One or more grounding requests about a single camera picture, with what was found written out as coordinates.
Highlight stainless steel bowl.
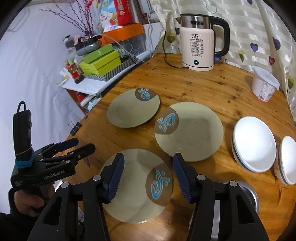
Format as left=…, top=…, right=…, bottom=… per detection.
left=188, top=181, right=260, bottom=241

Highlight large white blue-striped bowl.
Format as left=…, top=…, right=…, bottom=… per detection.
left=231, top=116, right=277, bottom=173

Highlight beige fish plate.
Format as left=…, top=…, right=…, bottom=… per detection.
left=154, top=102, right=224, bottom=162
left=103, top=149, right=174, bottom=223

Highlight small white blue-striped bowl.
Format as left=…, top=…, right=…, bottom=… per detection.
left=273, top=136, right=296, bottom=185

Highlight person's left hand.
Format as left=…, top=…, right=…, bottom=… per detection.
left=14, top=190, right=45, bottom=217

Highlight black binder clip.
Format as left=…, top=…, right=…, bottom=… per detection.
left=68, top=121, right=82, bottom=136

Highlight white shelf board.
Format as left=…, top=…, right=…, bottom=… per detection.
left=57, top=51, right=150, bottom=96

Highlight lime green gift box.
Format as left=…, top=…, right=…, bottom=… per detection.
left=79, top=50, right=121, bottom=75

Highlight grey handheld device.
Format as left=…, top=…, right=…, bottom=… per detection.
left=74, top=36, right=102, bottom=56

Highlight chevron pattern tray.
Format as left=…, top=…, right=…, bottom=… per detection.
left=83, top=55, right=141, bottom=82

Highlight green gift box top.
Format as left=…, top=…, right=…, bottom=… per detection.
left=82, top=44, right=113, bottom=64

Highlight orange lid storage box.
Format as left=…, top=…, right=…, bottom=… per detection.
left=100, top=23, right=146, bottom=56

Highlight purple dried branches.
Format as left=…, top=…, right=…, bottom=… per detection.
left=39, top=1, right=95, bottom=36

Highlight white plastic tub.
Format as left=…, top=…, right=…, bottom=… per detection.
left=251, top=66, right=280, bottom=102

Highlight red snack bag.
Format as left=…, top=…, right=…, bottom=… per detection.
left=113, top=0, right=133, bottom=27

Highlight white electric kettle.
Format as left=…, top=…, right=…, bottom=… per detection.
left=176, top=14, right=230, bottom=71

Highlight heart pattern curtain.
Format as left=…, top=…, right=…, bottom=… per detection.
left=150, top=1, right=295, bottom=114

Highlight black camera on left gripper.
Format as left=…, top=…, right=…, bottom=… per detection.
left=13, top=101, right=34, bottom=169

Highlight black kettle power cord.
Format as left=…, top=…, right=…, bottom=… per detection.
left=162, top=31, right=189, bottom=69

